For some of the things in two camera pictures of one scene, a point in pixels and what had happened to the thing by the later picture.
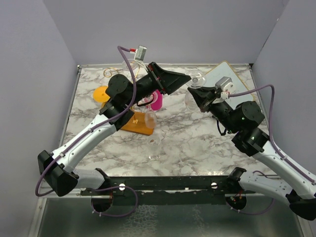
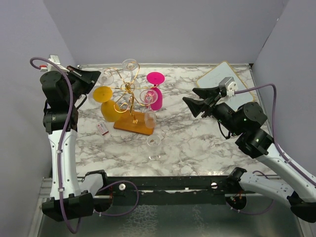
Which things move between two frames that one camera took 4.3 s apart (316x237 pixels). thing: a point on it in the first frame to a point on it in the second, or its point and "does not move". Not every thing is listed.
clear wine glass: [154, 149] does not move
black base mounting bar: [181, 190] does not move
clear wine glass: [198, 79] to [105, 78]
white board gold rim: [222, 70] does not move
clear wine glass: [132, 63] does not move
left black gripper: [169, 82] to [89, 78]
